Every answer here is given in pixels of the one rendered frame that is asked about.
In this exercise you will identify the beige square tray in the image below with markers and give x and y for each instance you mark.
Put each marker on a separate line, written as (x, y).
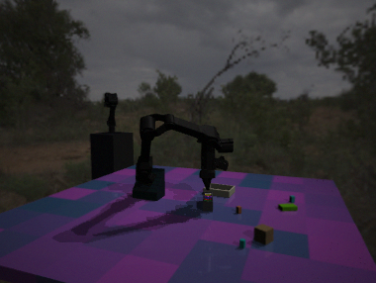
(220, 190)

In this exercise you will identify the green flat block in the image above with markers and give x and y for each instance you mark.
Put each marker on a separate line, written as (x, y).
(287, 207)

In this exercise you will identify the small teal cylinder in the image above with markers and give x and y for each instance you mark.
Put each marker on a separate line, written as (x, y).
(242, 243)

